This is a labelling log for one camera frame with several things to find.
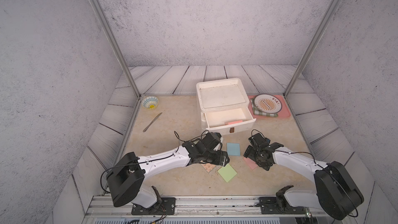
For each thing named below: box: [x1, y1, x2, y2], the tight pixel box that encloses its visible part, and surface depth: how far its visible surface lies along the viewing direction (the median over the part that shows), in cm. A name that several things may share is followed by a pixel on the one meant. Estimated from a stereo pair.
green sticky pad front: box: [217, 163, 238, 184], surface depth 85 cm
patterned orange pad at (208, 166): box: [200, 162, 217, 174], surface depth 86 cm
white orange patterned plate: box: [252, 93, 283, 115], surface depth 117 cm
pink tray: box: [248, 94, 291, 118], surface depth 111 cm
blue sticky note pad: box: [226, 142, 241, 157], surface depth 95 cm
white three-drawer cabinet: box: [195, 77, 257, 136], surface depth 88 cm
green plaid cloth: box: [250, 98, 279, 118], surface depth 110 cm
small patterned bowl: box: [140, 95, 160, 110], surface depth 117 cm
